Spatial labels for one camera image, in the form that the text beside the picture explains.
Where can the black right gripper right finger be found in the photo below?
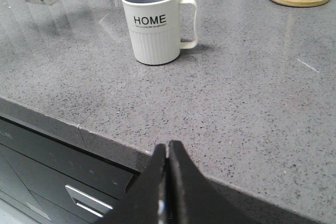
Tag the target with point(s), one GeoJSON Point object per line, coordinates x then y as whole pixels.
{"type": "Point", "coordinates": [199, 200]}

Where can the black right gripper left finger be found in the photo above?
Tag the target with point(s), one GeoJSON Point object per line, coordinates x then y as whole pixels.
{"type": "Point", "coordinates": [145, 202]}

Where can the white HOME cup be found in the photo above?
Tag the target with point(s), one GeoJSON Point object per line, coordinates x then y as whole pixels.
{"type": "Point", "coordinates": [155, 29]}

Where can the black cabinet drawer front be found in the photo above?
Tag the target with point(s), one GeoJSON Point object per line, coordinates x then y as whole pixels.
{"type": "Point", "coordinates": [45, 165]}

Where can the silver drawer handle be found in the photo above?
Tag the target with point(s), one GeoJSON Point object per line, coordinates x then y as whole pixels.
{"type": "Point", "coordinates": [87, 202]}

